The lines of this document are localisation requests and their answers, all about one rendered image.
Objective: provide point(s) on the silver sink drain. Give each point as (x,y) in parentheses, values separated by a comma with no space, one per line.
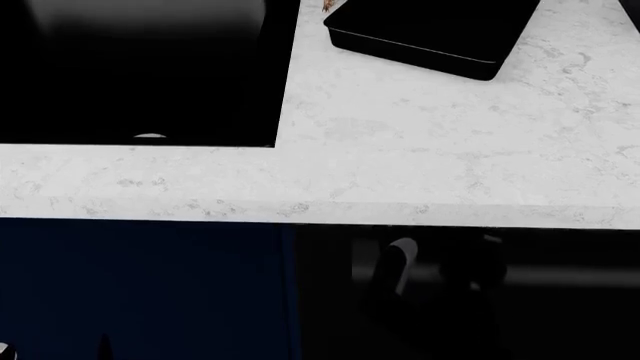
(150,135)

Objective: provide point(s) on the black kitchen sink basin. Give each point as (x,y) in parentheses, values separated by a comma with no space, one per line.
(140,82)

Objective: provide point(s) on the navy blue cabinet door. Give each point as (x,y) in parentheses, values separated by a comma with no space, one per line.
(150,285)

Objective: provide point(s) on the small brown object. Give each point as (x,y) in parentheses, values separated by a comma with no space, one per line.
(327,4)

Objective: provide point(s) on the black dishwasher door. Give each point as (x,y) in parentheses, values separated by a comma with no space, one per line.
(570,318)

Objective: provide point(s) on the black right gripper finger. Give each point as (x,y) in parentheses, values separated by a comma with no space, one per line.
(475,279)
(482,247)

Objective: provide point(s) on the black rectangular tray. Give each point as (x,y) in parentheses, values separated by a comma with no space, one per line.
(430,30)

